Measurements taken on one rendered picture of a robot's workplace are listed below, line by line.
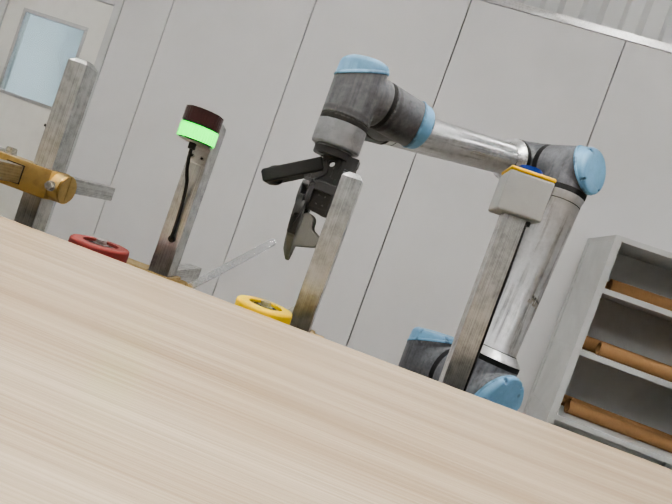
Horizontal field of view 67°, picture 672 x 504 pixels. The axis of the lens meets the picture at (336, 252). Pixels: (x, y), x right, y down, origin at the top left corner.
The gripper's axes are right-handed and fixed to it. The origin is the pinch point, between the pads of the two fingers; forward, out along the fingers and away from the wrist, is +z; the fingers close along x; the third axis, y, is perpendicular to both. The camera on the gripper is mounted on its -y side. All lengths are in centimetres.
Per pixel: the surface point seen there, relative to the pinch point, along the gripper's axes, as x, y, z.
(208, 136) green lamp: -14.6, -14.7, -13.5
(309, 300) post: -9.8, 8.1, 5.4
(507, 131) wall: 247, 66, -107
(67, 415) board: -67, 5, 7
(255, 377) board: -51, 10, 7
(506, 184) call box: -11.5, 30.5, -21.9
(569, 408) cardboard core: 210, 147, 42
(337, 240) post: -9.8, 9.0, -5.2
